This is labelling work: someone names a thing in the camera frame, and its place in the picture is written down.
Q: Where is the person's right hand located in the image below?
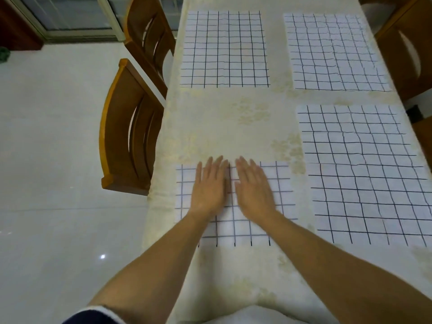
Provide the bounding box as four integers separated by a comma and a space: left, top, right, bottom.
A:
234, 156, 282, 225

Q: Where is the glass sliding door frame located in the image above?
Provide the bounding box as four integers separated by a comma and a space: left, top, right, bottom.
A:
6, 0, 184, 43

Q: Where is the small black object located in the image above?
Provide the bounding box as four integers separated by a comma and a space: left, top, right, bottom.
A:
406, 104, 424, 124

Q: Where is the white grid paper sheet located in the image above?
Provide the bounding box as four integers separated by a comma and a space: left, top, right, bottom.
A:
283, 13, 393, 92
174, 161, 299, 249
306, 163, 432, 249
180, 10, 271, 89
296, 104, 420, 167

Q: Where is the dark sleeve with white trim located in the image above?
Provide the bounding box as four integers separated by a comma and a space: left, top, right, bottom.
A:
62, 305, 127, 324

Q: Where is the cream floral tablecloth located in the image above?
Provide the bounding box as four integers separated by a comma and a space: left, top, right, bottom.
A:
141, 0, 432, 324

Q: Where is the person's right forearm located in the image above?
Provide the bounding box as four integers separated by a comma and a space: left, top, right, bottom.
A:
257, 211, 432, 324

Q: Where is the person's left forearm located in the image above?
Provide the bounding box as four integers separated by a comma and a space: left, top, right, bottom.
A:
86, 211, 218, 324

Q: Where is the brown wooden chair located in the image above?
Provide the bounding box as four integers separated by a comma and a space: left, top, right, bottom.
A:
123, 0, 176, 98
99, 58, 167, 196
411, 115, 432, 170
358, 0, 432, 102

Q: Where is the person's white garment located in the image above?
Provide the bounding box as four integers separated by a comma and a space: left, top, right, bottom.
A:
178, 304, 306, 324

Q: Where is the person's left hand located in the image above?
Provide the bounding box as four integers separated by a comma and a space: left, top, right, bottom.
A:
190, 156, 233, 220

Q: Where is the dark wooden cabinet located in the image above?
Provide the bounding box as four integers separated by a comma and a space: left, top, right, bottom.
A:
0, 0, 44, 52

